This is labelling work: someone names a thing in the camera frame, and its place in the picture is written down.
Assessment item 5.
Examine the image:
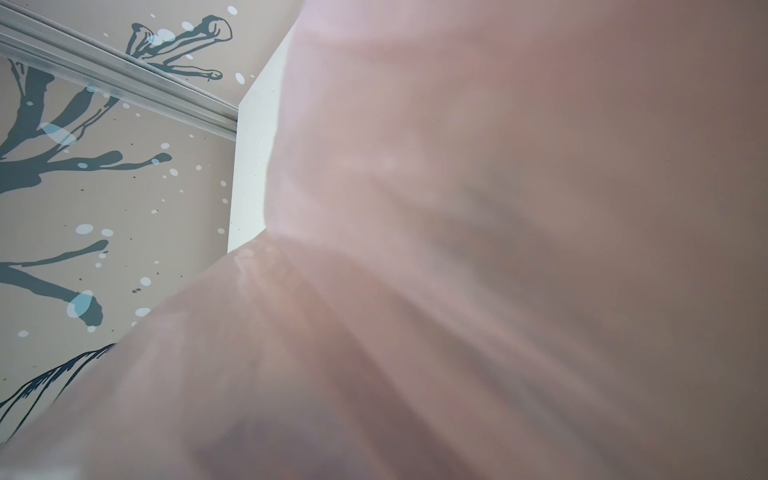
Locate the pink plastic bag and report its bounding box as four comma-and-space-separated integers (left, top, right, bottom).
1, 1, 767, 479

